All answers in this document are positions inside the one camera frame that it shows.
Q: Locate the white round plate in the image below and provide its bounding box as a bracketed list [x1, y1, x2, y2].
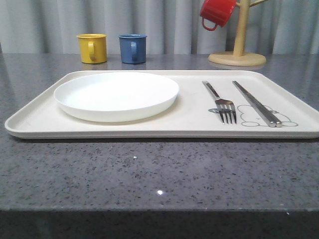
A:
[54, 72, 179, 122]

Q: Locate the silver metal fork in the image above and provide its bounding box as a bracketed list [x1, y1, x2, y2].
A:
[202, 81, 237, 124]

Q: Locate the silver chopstick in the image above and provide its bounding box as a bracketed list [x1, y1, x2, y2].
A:
[232, 80, 277, 128]
[234, 80, 283, 128]

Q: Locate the cream rabbit serving tray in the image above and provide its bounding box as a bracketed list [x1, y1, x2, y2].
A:
[4, 70, 319, 139]

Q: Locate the blue mug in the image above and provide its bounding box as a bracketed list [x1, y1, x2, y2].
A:
[119, 33, 147, 64]

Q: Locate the yellow mug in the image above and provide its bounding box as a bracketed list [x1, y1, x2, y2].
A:
[77, 33, 107, 64]

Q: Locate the wooden mug tree stand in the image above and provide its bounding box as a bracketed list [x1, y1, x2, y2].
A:
[208, 0, 267, 66]

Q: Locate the red mug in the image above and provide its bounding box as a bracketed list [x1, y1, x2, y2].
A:
[200, 0, 236, 31]

